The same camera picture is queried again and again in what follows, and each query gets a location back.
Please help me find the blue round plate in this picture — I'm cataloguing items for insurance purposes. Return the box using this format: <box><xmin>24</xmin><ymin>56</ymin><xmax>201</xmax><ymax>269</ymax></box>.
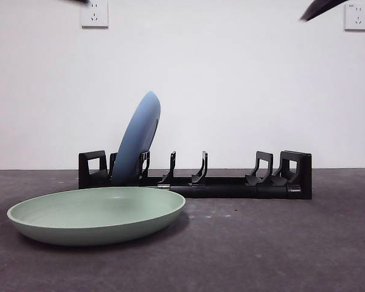
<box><xmin>112</xmin><ymin>91</ymin><xmax>162</xmax><ymax>186</ymax></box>

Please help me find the black plastic plate rack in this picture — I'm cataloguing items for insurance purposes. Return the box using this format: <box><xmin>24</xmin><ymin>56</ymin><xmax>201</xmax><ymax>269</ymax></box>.
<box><xmin>78</xmin><ymin>150</ymin><xmax>313</xmax><ymax>201</ymax></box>

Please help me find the white wall socket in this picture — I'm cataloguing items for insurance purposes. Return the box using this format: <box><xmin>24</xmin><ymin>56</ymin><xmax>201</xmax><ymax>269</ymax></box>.
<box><xmin>344</xmin><ymin>2</ymin><xmax>365</xmax><ymax>32</ymax></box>
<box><xmin>81</xmin><ymin>0</ymin><xmax>109</xmax><ymax>30</ymax></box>

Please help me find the light green round plate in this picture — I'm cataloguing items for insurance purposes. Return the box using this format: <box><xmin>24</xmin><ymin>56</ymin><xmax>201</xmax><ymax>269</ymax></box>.
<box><xmin>6</xmin><ymin>186</ymin><xmax>187</xmax><ymax>247</ymax></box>

